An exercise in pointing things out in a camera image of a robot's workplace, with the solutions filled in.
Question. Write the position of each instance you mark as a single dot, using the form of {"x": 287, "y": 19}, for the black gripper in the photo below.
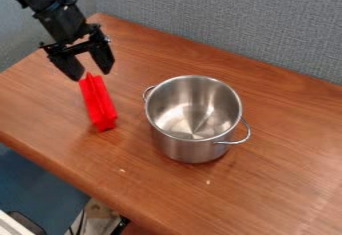
{"x": 75, "y": 37}

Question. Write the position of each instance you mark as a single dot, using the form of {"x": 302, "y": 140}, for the red rectangular block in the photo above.
{"x": 99, "y": 104}

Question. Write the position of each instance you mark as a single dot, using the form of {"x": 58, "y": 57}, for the stainless steel pot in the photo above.
{"x": 195, "y": 115}

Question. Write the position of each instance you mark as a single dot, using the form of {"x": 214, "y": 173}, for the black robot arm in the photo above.
{"x": 39, "y": 5}

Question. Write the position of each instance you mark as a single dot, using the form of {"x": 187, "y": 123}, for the white object at corner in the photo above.
{"x": 9, "y": 227}

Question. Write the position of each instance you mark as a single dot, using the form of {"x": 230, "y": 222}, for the black table leg frame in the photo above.
{"x": 84, "y": 226}

